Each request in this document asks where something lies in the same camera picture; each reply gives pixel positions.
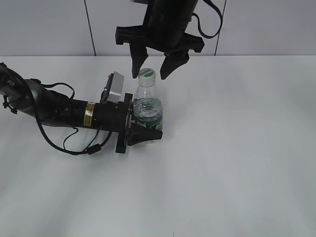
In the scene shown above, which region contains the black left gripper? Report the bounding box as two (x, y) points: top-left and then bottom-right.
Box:
(93, 93), (163, 154)

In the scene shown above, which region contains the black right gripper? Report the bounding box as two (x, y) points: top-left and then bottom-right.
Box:
(115, 4), (204, 79)

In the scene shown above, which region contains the white green bottle cap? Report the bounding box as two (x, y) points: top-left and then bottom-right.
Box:
(138, 68), (156, 87)

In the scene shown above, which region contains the clear water bottle green label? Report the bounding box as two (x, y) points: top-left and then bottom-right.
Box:
(133, 83), (163, 131)

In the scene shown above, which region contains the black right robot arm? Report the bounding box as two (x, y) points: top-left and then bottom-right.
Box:
(115, 0), (204, 79)

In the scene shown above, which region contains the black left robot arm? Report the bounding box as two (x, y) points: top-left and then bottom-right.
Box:
(0, 63), (162, 156)

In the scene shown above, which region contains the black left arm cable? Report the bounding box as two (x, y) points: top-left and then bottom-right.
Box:
(22, 76), (112, 156)

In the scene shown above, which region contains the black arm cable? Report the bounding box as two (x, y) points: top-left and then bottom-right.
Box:
(22, 76), (112, 156)
(191, 0), (224, 39)

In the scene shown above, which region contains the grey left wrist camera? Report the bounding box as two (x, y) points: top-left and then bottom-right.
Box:
(100, 71), (124, 104)

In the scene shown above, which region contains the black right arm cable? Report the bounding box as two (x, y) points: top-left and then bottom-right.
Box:
(191, 0), (224, 39)

